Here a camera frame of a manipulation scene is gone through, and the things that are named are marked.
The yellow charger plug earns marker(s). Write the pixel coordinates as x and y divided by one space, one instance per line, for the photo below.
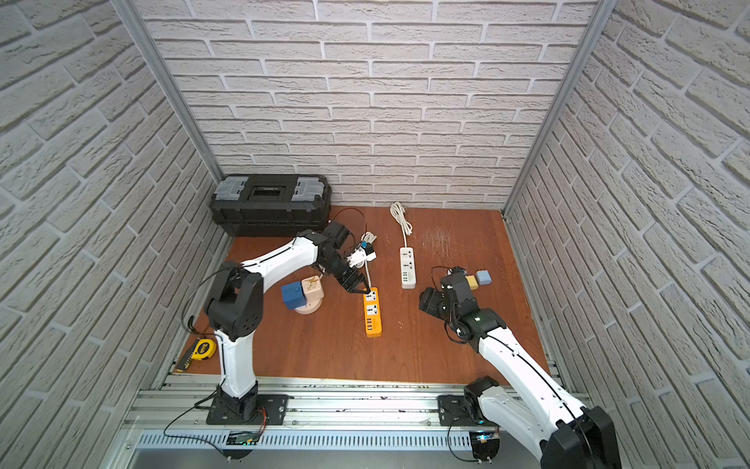
472 282

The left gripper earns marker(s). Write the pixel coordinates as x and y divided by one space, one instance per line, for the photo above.
349 276

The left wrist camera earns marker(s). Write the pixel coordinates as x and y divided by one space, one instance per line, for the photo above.
364 253

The white power strip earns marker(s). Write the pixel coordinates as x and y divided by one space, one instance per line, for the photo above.
407 268

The blue cube adapter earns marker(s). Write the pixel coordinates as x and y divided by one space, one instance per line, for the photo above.
293 296

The black plastic toolbox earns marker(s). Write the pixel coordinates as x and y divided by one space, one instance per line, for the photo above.
271 205

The aluminium mounting rail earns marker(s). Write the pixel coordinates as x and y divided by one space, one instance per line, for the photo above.
303 413

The round white socket base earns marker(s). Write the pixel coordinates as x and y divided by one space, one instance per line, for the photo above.
310 307

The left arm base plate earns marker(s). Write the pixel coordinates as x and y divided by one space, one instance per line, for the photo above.
251 410

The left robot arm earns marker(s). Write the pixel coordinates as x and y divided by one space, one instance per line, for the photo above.
235 305

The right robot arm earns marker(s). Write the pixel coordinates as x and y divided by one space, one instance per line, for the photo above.
554 426

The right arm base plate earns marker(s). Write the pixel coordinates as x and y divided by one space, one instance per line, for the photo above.
458 410

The light blue charger plug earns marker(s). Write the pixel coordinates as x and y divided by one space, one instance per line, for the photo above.
483 277

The yellow tape measure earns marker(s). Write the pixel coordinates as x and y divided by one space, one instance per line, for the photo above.
201 350

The beige plug adapter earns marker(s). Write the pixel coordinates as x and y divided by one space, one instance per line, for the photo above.
312 288

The orange power strip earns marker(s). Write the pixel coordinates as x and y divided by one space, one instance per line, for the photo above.
372 313

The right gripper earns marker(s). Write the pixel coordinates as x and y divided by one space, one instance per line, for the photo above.
430 300

